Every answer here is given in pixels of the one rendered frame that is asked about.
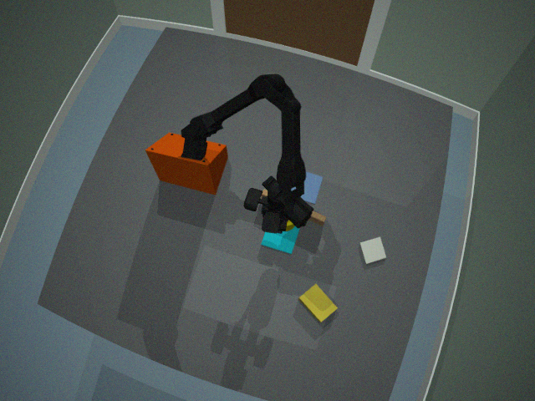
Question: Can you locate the yellow rectangular block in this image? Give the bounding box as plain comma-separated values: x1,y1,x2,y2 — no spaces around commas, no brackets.
298,284,338,322

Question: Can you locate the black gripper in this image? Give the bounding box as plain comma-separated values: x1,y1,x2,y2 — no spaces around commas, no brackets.
244,188,283,214

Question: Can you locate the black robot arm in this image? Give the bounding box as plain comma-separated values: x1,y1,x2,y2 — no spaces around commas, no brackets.
181,74,314,234

